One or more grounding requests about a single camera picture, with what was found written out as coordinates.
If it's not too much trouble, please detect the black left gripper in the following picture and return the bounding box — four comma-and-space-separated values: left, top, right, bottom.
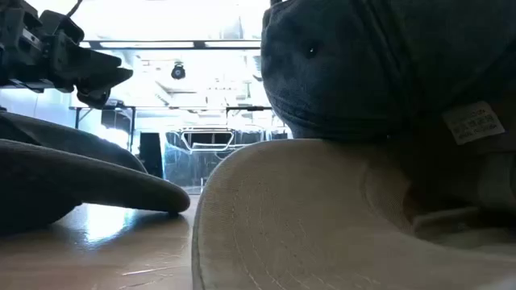
0, 0, 135, 110

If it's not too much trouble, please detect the black box under desk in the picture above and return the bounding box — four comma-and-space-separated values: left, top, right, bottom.
138, 131, 164, 179

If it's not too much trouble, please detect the beige baseball cap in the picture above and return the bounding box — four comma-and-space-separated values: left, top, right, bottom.
191, 138, 516, 290

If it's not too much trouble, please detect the black ceiling spotlight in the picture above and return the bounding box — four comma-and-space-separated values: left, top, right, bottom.
170, 61, 187, 81

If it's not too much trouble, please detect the black-framed background desk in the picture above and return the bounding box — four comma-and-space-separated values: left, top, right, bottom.
68, 104, 276, 154

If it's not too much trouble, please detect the clear plastic bin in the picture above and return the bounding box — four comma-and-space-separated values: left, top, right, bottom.
162, 126, 293, 190

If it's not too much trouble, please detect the khaki olive baseball cap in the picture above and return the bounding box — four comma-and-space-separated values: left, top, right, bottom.
0, 110, 191, 234

